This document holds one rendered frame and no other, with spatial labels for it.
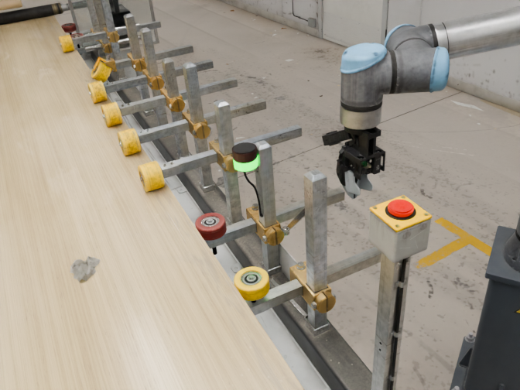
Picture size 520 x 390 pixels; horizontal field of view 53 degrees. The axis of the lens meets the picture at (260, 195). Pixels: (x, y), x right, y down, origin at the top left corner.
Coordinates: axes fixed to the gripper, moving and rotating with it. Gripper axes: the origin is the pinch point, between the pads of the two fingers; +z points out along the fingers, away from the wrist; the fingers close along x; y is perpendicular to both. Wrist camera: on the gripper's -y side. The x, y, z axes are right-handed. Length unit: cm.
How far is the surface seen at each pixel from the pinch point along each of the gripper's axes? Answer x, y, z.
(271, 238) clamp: -17.8, -10.3, 13.6
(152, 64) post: -12, -113, -3
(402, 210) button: -19.2, 37.2, -24.7
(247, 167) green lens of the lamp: -22.2, -12.2, -9.0
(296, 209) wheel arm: -6.0, -16.8, 12.7
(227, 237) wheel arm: -27.3, -17.7, 13.8
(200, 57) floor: 113, -389, 99
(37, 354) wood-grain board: -78, 1, 9
